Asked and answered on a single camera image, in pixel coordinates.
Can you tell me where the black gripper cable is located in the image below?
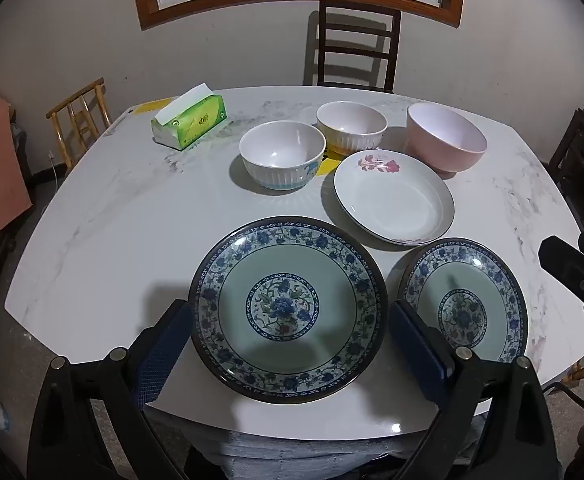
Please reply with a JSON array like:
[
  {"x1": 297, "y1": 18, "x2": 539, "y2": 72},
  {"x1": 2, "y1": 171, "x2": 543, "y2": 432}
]
[{"x1": 547, "y1": 382, "x2": 584, "y2": 413}]

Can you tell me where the dark wooden slat-back chair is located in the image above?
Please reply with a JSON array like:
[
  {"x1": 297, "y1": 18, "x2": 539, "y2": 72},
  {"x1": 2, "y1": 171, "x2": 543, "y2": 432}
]
[{"x1": 316, "y1": 0, "x2": 402, "y2": 93}]

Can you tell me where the large blue floral plate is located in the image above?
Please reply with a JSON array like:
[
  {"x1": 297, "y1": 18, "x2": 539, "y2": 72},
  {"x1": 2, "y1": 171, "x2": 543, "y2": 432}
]
[{"x1": 188, "y1": 216, "x2": 389, "y2": 405}]

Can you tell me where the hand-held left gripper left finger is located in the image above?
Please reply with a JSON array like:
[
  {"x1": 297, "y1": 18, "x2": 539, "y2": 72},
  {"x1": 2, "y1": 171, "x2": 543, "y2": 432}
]
[{"x1": 27, "y1": 299, "x2": 195, "y2": 480}]

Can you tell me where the white plate with pink flower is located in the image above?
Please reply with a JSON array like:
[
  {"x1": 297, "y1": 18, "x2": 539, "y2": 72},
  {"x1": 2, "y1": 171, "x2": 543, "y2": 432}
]
[{"x1": 333, "y1": 150, "x2": 455, "y2": 247}]

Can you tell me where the small blue floral plate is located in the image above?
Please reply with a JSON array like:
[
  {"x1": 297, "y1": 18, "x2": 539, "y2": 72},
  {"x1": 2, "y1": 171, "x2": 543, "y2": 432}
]
[{"x1": 397, "y1": 237, "x2": 529, "y2": 363}]

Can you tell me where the white bowl with blue print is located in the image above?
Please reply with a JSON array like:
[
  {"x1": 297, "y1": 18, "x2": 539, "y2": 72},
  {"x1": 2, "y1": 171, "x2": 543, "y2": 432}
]
[{"x1": 238, "y1": 121, "x2": 327, "y2": 192}]

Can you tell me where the white power cable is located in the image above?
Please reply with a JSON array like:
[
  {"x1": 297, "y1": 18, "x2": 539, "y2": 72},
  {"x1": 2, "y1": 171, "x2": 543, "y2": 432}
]
[{"x1": 47, "y1": 152, "x2": 73, "y2": 178}]

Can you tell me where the green tissue pack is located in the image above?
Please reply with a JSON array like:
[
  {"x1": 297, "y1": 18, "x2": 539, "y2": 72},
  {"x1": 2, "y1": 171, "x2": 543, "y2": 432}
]
[{"x1": 151, "y1": 83, "x2": 227, "y2": 151}]

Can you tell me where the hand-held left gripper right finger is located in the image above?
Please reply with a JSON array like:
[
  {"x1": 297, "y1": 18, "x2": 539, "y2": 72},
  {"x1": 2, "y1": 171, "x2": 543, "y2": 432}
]
[{"x1": 389, "y1": 299, "x2": 560, "y2": 480}]

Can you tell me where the bamboo chair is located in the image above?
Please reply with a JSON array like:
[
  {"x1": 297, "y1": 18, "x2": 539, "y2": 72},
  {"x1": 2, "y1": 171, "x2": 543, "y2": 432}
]
[{"x1": 46, "y1": 78, "x2": 113, "y2": 170}]

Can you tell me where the white bowl with pink band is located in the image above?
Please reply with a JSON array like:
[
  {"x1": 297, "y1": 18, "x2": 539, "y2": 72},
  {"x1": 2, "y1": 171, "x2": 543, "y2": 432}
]
[{"x1": 316, "y1": 101, "x2": 389, "y2": 158}]

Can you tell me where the round yellow warning sticker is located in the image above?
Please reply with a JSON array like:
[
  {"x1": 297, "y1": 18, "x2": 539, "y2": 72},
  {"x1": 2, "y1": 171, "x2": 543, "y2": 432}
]
[{"x1": 319, "y1": 149, "x2": 345, "y2": 175}]

